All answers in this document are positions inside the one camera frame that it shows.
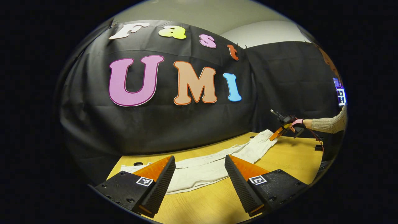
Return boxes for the white jeans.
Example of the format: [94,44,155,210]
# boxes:
[121,129,278,195]

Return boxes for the black backdrop cloth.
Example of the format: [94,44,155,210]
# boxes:
[59,19,344,184]

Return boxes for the lit monitor screen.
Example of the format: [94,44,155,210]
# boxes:
[332,77,346,107]

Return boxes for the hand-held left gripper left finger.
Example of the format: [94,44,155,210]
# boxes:
[94,156,176,218]

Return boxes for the red gripper cable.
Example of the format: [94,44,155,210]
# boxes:
[306,129,325,153]

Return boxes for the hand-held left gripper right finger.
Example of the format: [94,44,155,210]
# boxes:
[224,154,309,217]

